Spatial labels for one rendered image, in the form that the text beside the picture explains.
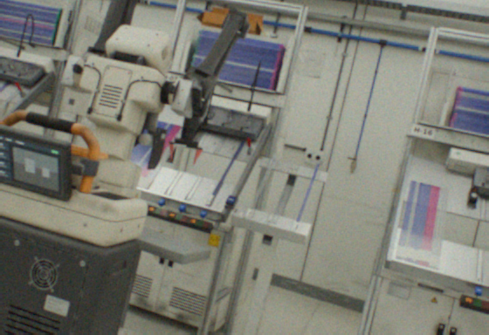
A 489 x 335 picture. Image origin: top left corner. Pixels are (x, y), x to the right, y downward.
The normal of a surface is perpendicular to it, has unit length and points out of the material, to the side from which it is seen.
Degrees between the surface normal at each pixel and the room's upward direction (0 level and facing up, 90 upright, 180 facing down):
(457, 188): 45
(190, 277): 90
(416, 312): 90
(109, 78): 82
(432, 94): 90
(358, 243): 90
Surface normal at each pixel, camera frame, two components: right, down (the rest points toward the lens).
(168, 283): -0.26, -0.06
